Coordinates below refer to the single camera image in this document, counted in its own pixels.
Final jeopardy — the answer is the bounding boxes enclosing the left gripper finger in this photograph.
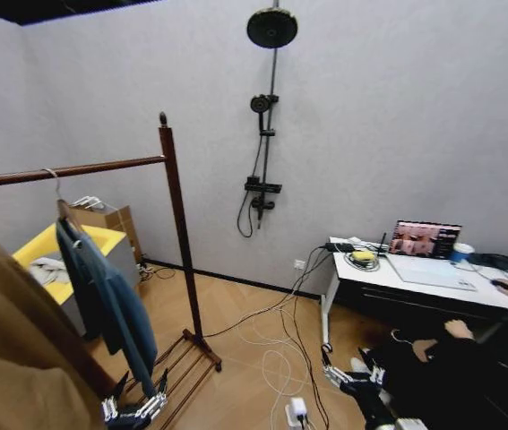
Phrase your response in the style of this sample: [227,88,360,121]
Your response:
[101,371,129,423]
[139,367,169,418]

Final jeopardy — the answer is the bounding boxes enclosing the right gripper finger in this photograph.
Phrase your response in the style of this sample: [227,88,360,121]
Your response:
[358,348,387,386]
[322,344,349,387]

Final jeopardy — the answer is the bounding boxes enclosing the wooden hanger with metal hook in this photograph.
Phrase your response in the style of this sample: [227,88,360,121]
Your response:
[391,329,439,362]
[41,167,87,237]

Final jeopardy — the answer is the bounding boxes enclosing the blue garment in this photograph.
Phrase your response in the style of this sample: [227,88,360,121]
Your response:
[55,218,159,400]

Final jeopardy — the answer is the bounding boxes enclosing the tan brown garment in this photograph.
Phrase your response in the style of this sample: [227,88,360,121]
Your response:
[0,231,118,430]

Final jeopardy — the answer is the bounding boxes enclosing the white power adapter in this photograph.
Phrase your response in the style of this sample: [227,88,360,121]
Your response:
[284,397,314,430]

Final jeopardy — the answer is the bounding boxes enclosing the person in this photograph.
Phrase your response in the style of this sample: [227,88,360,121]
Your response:
[360,313,508,430]

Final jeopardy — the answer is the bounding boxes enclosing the white desk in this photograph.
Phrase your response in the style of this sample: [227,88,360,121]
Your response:
[319,236,508,359]

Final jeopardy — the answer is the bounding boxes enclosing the open silver laptop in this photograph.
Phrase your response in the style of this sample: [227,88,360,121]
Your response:
[386,219,479,293]

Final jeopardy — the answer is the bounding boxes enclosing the blue and white cup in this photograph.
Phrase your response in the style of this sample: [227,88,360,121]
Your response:
[448,242,475,264]

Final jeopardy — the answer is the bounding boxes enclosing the white cloth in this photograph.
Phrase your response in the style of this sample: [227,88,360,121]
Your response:
[28,256,72,287]

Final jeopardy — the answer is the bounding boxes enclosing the yellow rimmed grey laundry bin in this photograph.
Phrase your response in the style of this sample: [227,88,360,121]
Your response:
[11,222,142,338]

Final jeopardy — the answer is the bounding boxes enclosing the dark wooden clothes rack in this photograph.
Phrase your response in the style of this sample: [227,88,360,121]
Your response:
[0,111,224,430]

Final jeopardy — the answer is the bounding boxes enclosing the brown cardboard box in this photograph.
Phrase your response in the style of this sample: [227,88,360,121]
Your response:
[68,203,143,265]

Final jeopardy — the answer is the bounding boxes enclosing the black shower mixer valve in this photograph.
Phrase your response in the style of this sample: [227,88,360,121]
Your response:
[243,176,283,230]

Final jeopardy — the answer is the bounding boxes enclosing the white plastic hangers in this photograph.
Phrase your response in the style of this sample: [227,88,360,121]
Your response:
[70,195,105,211]

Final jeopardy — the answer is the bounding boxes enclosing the black hand shower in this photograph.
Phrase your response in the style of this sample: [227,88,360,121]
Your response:
[249,93,280,135]

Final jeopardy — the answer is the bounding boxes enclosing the round black shower head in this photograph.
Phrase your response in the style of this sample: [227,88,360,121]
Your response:
[246,7,299,49]

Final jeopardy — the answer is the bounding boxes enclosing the white floor cable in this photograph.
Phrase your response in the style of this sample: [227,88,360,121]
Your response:
[235,308,323,430]

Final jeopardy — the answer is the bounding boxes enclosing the black floor cable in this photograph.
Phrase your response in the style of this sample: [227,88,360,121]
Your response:
[202,244,331,430]

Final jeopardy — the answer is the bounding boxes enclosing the black shower hose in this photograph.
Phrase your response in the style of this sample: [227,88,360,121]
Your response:
[237,133,267,239]

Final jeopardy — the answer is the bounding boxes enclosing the black shower rail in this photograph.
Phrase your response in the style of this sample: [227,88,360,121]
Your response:
[256,0,281,180]

